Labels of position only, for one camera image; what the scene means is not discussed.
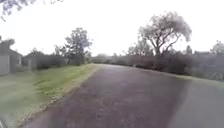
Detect grey asphalt road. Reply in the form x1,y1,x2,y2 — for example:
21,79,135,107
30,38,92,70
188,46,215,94
19,63,224,128

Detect leafy tree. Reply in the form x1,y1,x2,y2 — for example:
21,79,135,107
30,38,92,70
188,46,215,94
54,27,94,65

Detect long dark hedge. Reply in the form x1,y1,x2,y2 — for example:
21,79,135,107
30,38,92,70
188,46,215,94
91,49,224,81

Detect wide tree with spreading branches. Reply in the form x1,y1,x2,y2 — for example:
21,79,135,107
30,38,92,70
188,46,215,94
126,11,193,58

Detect grass verge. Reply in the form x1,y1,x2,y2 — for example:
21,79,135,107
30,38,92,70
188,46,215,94
133,66,224,84
0,63,99,128

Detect grey building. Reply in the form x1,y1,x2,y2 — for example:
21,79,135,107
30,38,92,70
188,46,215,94
0,39,24,76

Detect overhanging tree branches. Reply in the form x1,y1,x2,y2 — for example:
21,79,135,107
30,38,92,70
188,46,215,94
0,0,64,22

